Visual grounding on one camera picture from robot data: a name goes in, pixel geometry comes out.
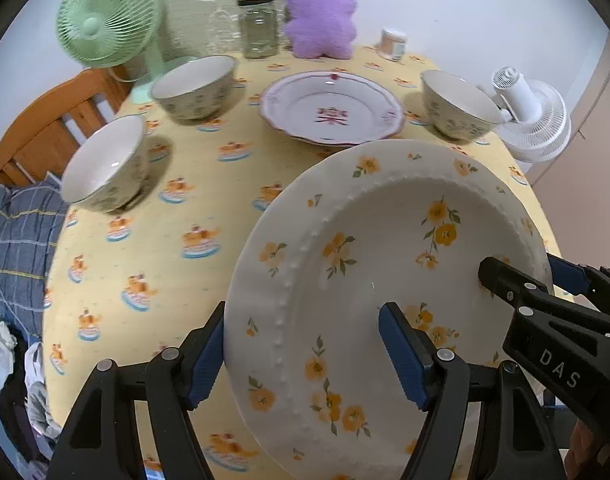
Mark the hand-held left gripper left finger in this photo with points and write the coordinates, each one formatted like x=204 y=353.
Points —
x=206 y=360

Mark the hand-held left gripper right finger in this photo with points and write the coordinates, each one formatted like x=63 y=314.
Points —
x=400 y=350

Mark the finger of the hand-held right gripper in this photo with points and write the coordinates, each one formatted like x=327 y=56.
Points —
x=575 y=277
x=505 y=280

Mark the cream yellow floral plate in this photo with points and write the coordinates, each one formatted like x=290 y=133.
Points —
x=375 y=260

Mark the floral ceramic bowl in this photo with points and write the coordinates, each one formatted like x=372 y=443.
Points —
x=195 y=80
x=105 y=165
x=455 y=100

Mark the white red patterned plate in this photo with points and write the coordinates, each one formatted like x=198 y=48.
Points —
x=330 y=105

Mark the yellow printed tablecloth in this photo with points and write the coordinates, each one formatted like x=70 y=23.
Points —
x=185 y=270

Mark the beige door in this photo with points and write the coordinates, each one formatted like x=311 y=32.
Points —
x=585 y=135

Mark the white desk fan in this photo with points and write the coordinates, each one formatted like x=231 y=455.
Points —
x=540 y=125

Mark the pile of clothes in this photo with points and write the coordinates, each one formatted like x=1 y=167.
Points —
x=15 y=385

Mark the blue plaid cloth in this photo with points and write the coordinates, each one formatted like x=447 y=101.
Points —
x=20 y=240

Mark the cotton swab container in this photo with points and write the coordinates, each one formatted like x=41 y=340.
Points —
x=392 y=45

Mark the wooden chair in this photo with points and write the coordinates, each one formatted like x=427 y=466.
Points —
x=50 y=125

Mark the purple plush toy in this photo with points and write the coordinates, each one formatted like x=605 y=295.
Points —
x=320 y=15

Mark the glass jar with dark lid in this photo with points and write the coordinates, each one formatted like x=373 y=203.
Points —
x=257 y=30

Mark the pale green patterned cloth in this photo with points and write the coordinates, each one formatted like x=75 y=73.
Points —
x=200 y=10

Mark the green desk fan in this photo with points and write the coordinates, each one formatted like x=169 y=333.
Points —
x=92 y=25

